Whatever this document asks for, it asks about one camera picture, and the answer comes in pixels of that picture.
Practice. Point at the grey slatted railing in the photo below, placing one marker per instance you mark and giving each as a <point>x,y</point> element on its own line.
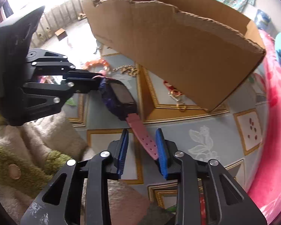
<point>60,11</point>

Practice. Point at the small brown floor carton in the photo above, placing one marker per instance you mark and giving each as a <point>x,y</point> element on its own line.
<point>60,34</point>

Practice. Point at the fruit print tablecloth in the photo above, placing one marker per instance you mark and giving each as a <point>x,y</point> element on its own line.
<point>201,126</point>

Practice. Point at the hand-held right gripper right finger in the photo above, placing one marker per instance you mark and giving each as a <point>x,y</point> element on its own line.
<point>161,154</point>

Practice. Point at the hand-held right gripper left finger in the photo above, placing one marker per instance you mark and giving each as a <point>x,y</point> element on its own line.
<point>122,154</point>

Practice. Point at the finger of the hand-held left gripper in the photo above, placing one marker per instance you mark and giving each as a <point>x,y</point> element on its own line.
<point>82,85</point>
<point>53,62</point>

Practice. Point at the brown cardboard box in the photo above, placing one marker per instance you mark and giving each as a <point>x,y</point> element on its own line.
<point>178,51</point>

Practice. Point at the pink blanket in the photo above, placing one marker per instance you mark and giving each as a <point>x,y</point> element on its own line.
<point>271,145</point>

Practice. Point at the gold earring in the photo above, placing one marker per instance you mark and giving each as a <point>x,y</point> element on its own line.
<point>175,96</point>

